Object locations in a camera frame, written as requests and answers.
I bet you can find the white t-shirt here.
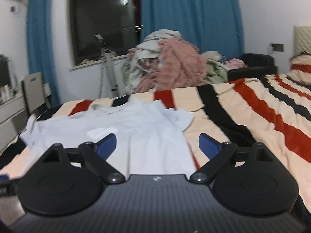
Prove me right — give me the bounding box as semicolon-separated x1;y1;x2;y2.
20;99;196;177

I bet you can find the pile of light clothes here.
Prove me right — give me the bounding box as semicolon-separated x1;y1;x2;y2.
122;30;247;94

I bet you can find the striped fleece blanket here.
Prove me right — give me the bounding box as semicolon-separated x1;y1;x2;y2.
0;54;311;222

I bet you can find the white dressing table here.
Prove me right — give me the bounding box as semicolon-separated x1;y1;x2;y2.
1;93;28;151

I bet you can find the white black chair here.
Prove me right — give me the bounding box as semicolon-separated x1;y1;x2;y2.
21;72;51;117

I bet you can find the pink fluffy blanket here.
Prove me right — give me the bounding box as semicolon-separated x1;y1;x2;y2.
124;38;207;94

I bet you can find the black armchair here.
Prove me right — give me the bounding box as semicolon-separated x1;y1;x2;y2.
227;53;278;82

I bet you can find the right blue curtain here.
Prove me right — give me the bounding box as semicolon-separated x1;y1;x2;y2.
141;0;244;59

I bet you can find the beige padded headboard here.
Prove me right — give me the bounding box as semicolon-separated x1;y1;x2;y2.
294;26;311;56

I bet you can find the dark window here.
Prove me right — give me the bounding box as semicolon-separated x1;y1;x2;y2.
70;0;141;65

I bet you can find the camera tripod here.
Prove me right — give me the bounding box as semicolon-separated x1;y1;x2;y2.
95;34;120;98

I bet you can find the wall power socket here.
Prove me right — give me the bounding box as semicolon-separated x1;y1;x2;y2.
270;43;284;52

